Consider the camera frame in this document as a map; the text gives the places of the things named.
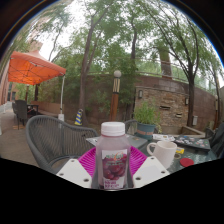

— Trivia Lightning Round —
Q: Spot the orange canopy tent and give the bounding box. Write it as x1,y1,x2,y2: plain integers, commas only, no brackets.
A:
7,49,67,121

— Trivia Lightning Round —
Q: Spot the black jacket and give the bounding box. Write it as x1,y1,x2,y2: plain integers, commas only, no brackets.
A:
208,122,224,159

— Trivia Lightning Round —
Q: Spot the leaning grey-trunked tree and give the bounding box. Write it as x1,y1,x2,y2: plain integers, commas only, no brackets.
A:
66,0,141,126

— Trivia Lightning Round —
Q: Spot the globe-topped lamp post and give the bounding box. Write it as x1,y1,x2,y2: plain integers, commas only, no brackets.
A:
109,69,123,123

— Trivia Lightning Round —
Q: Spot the white ceramic mug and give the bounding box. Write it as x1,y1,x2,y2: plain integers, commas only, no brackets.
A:
146,140,178,170

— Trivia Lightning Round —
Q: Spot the flat round red coaster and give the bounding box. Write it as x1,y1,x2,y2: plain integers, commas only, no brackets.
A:
179,157,195,168

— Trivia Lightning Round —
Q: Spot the black laptop with stickers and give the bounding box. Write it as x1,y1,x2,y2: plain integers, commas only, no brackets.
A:
173,134,212,152

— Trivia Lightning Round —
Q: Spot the wooden bench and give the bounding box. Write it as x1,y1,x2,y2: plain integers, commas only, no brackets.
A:
31,100,63,118

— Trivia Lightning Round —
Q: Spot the blue yellow striped cone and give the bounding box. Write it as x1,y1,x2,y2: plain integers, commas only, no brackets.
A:
74,108,84,127

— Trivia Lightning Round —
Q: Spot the green plant in teal pot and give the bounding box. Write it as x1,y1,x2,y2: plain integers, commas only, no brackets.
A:
133,101,161,140

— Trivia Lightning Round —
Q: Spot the pink juice bottle white cap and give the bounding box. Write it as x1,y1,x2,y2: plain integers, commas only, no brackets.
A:
95,121,132,191

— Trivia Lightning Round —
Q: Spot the white printed card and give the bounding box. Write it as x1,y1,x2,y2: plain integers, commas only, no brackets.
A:
152,133,176,142

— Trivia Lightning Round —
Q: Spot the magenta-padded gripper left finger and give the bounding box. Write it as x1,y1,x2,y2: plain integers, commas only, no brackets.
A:
56,146,101,189

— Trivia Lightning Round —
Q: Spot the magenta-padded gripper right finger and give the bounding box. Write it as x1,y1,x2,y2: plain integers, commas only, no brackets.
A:
128,145,171,188

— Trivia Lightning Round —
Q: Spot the grey laptop with stickers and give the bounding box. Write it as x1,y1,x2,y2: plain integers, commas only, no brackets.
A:
85,133,149,149

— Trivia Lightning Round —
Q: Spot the dark-trunked tree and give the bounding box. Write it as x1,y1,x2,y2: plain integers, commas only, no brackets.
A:
139,0,224,128

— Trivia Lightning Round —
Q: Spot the group of dark chairs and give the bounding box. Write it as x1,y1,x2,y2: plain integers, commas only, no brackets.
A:
11,99,39,127

